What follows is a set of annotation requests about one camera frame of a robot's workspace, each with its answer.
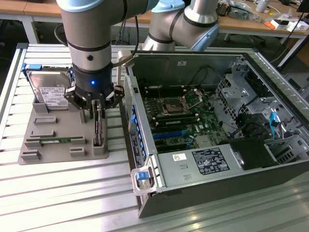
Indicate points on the silver hard disk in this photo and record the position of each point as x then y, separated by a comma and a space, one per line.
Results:
48, 96

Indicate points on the flat white box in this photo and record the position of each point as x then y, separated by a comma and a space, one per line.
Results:
298, 26

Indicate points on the black plastic cover block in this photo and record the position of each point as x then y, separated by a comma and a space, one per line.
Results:
253, 154

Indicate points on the white and black box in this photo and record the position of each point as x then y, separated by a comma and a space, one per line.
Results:
278, 24

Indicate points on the grey metal disk bay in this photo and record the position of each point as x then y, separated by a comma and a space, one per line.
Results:
231, 96
293, 141

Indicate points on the hard disk drive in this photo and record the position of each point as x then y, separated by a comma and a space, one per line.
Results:
24, 68

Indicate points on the small orange item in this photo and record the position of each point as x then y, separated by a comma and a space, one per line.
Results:
269, 24

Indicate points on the open grey PC case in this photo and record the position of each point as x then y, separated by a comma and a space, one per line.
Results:
241, 188

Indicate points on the grey plastic parts rack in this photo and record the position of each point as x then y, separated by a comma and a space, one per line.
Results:
62, 135

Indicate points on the CPU socket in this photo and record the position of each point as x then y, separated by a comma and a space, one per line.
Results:
172, 106

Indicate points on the blue case latch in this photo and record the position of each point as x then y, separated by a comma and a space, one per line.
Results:
142, 175

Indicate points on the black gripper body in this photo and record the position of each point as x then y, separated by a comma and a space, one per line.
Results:
93, 77

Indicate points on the blue expansion slot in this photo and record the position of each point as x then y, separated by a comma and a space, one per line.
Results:
167, 134

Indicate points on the graphics card with metal bracket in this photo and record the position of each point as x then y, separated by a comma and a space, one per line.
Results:
98, 125

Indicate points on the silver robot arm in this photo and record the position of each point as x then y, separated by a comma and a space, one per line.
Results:
89, 36

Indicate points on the black expansion slot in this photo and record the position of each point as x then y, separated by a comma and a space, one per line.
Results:
166, 128

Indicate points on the grey power supply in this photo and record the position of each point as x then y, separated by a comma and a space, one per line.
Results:
173, 174

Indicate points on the wooden desk with white frame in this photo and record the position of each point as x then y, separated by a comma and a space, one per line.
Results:
14, 7

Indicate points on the black RAM slot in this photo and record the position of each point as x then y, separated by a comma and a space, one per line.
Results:
166, 94
164, 89

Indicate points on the white cylinder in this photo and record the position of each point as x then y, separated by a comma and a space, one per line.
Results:
262, 6

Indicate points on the green motherboard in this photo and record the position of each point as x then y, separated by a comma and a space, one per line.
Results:
207, 120

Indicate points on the blue card retention latch row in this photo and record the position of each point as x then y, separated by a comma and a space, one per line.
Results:
134, 118

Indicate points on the green loose RAM stick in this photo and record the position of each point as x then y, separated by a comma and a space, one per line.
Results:
58, 140

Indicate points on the thin metal locking lever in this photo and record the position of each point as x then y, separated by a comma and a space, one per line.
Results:
159, 91

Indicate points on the installed black RAM stick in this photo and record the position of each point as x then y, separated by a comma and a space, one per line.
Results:
176, 117
172, 122

